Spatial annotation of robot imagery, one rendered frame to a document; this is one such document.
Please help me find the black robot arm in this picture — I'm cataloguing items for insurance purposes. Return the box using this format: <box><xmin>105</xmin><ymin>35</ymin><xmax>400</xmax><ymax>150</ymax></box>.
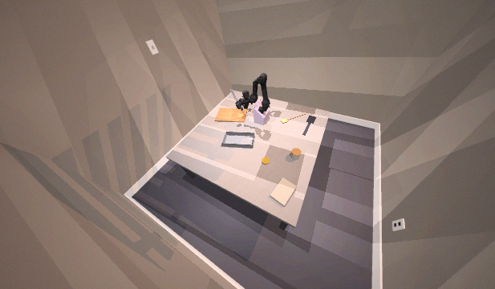
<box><xmin>242</xmin><ymin>73</ymin><xmax>270</xmax><ymax>114</ymax></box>

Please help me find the tan wooden spoon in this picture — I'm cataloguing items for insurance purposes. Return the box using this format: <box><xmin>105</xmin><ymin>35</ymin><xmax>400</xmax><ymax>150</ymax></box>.
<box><xmin>280</xmin><ymin>117</ymin><xmax>295</xmax><ymax>124</ymax></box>

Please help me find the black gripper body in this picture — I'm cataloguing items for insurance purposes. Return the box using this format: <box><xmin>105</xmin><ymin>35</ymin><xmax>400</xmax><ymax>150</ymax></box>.
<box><xmin>236</xmin><ymin>96</ymin><xmax>247</xmax><ymax>109</ymax></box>

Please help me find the grey rectangular roasting tin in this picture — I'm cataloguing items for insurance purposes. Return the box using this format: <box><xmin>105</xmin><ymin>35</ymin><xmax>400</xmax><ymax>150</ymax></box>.
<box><xmin>222</xmin><ymin>132</ymin><xmax>255</xmax><ymax>149</ymax></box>

